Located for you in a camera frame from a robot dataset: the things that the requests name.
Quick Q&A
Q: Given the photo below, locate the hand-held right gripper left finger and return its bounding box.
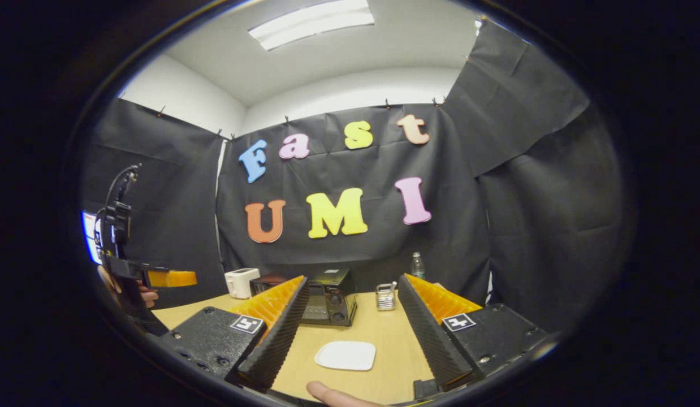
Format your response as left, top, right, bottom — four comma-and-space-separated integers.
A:
158, 275, 310, 392

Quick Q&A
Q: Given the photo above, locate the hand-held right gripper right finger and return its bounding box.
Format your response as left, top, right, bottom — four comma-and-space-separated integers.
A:
398, 273, 548, 391

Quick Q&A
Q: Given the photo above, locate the black electric oven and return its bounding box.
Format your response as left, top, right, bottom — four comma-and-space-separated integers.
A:
250, 269, 358, 327

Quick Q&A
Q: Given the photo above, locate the black table clamp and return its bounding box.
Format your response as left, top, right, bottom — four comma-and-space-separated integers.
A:
413, 379, 441, 400

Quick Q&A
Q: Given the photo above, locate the metal utensil holder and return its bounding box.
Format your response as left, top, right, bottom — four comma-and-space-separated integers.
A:
375, 282, 397, 311

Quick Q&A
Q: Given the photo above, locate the white toaster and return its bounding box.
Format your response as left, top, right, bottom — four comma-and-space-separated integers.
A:
224, 268, 261, 300

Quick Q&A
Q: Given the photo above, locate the white square plate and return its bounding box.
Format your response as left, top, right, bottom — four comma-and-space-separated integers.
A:
314, 340, 377, 371

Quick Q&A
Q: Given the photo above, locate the black backdrop cloth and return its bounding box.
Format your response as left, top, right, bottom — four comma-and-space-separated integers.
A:
79, 17, 636, 334

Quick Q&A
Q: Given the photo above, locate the large ceiling light panel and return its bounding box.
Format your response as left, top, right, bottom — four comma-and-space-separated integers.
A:
248, 0, 376, 51

